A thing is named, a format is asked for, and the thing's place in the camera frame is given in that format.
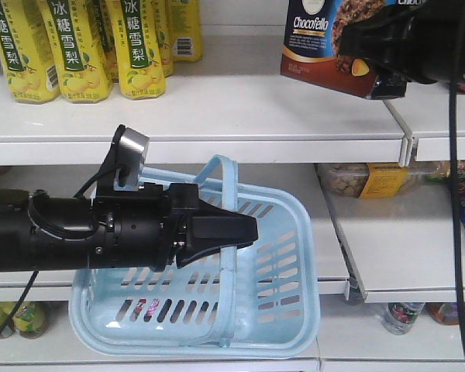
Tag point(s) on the light blue plastic basket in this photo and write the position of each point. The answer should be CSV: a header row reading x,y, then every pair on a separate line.
x,y
261,301

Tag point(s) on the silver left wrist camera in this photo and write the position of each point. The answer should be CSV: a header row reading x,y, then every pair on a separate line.
x,y
130,151

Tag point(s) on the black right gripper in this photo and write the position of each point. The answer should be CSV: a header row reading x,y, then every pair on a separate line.
x,y
419,42

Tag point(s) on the chocolate cookie box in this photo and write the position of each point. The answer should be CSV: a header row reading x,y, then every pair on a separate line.
x,y
311,49

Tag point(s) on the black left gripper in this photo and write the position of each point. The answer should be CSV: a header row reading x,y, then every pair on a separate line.
x,y
155,226

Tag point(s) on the yellow pear drink bottle back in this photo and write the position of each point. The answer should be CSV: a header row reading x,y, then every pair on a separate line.
x,y
185,30

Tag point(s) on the green label water bottle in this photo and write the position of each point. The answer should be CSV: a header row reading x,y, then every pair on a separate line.
x,y
399,317

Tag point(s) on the white drink shelving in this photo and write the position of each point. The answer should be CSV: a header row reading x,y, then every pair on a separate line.
x,y
235,102

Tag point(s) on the yellow pear drink bottle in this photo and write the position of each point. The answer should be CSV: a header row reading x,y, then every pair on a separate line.
x,y
140,71
77,47
25,53
185,30

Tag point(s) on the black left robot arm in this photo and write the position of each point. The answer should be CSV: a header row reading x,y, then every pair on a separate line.
x,y
39,232

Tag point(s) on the clear tub of biscuits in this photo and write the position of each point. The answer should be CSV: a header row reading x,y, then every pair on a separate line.
x,y
378,180

